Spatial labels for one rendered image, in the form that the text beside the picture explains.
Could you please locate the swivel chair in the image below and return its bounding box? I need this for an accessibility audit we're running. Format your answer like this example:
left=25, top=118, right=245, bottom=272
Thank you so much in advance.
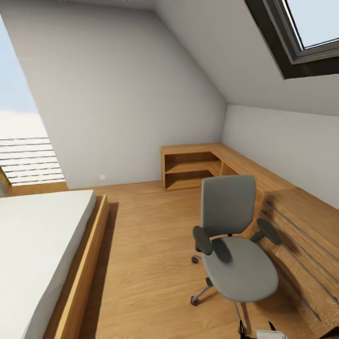
left=190, top=175, right=282, bottom=334

